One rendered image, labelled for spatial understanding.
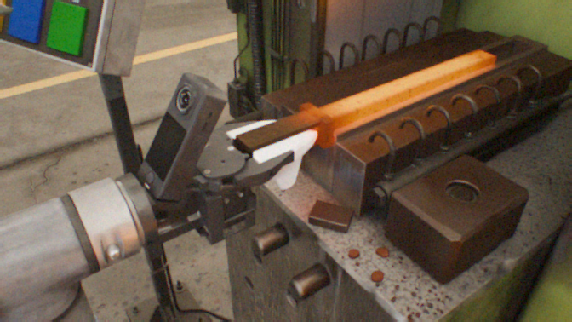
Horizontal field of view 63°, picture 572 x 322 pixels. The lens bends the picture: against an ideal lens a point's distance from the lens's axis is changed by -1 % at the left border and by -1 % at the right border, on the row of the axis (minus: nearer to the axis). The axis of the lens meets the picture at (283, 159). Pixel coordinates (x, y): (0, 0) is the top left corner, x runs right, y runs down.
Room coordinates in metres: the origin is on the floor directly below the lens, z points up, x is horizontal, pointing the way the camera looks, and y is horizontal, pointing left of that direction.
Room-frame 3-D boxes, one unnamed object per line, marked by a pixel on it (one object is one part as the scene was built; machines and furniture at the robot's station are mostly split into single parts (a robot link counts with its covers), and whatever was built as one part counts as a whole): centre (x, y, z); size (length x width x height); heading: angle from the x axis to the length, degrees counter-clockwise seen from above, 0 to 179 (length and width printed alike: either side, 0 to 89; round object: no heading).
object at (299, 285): (0.33, -0.03, 0.87); 0.04 x 0.03 x 0.03; 125
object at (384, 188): (0.48, -0.24, 0.95); 0.34 x 0.03 x 0.03; 125
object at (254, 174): (0.37, 0.03, 1.00); 0.09 x 0.05 x 0.02; 122
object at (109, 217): (0.31, 0.16, 0.99); 0.08 x 0.05 x 0.08; 35
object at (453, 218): (0.36, -0.18, 0.95); 0.12 x 0.08 x 0.06; 125
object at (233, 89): (0.84, 0.09, 0.80); 0.06 x 0.03 x 0.14; 35
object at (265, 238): (0.40, 0.02, 0.87); 0.04 x 0.03 x 0.03; 125
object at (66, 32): (0.72, 0.34, 1.01); 0.07 x 0.05 x 0.07; 60
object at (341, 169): (0.59, -0.20, 0.96); 0.42 x 0.20 x 0.09; 125
